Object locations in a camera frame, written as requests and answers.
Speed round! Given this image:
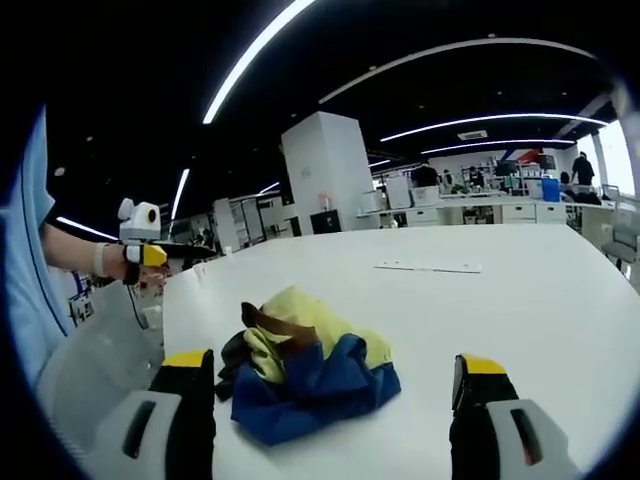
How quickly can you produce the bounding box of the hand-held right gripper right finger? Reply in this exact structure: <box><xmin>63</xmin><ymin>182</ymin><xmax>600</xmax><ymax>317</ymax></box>
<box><xmin>448</xmin><ymin>353</ymin><xmax>582</xmax><ymax>480</ymax></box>

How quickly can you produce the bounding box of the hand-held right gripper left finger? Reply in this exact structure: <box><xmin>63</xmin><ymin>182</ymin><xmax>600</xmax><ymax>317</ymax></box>
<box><xmin>93</xmin><ymin>348</ymin><xmax>217</xmax><ymax>480</ymax></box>

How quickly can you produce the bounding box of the yellow blue brown garment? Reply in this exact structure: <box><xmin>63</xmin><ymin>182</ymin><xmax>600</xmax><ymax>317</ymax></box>
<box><xmin>213</xmin><ymin>284</ymin><xmax>403</xmax><ymax>448</ymax></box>

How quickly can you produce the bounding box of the person's left hand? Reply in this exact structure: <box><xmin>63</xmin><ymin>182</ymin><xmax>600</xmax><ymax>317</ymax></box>
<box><xmin>102</xmin><ymin>242</ymin><xmax>172</xmax><ymax>291</ymax></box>

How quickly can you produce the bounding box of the short ceiling light strip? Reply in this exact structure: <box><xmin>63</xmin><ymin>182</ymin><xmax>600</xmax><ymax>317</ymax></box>
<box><xmin>169</xmin><ymin>167</ymin><xmax>192</xmax><ymax>222</ymax></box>
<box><xmin>54</xmin><ymin>215</ymin><xmax>120</xmax><ymax>242</ymax></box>

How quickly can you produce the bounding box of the white side panel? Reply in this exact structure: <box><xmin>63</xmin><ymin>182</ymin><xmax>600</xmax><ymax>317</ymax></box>
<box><xmin>35</xmin><ymin>282</ymin><xmax>167</xmax><ymax>454</ymax></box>

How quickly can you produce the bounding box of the black cabinet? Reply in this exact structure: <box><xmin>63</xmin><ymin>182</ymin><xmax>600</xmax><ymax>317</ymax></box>
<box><xmin>309</xmin><ymin>209</ymin><xmax>344</xmax><ymax>236</ymax></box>

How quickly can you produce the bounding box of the white long counter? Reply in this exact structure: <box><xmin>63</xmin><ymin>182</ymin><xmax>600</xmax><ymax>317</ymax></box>
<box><xmin>356</xmin><ymin>191</ymin><xmax>579</xmax><ymax>230</ymax></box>

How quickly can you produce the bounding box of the white square pillar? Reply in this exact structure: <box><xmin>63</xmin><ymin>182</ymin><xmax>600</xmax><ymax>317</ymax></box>
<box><xmin>280</xmin><ymin>110</ymin><xmax>376</xmax><ymax>236</ymax></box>

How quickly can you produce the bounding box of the long ceiling light strip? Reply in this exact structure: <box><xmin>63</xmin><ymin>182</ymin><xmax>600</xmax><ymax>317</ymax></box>
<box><xmin>378</xmin><ymin>112</ymin><xmax>610</xmax><ymax>144</ymax></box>
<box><xmin>201</xmin><ymin>0</ymin><xmax>318</xmax><ymax>126</ymax></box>
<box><xmin>318</xmin><ymin>36</ymin><xmax>604</xmax><ymax>105</ymax></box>

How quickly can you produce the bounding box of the white storage box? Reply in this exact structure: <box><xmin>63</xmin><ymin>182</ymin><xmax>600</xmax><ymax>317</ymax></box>
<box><xmin>409</xmin><ymin>185</ymin><xmax>445</xmax><ymax>208</ymax></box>

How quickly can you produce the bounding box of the white chair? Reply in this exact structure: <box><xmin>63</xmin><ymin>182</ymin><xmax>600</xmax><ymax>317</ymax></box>
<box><xmin>598</xmin><ymin>198</ymin><xmax>640</xmax><ymax>274</ymax></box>

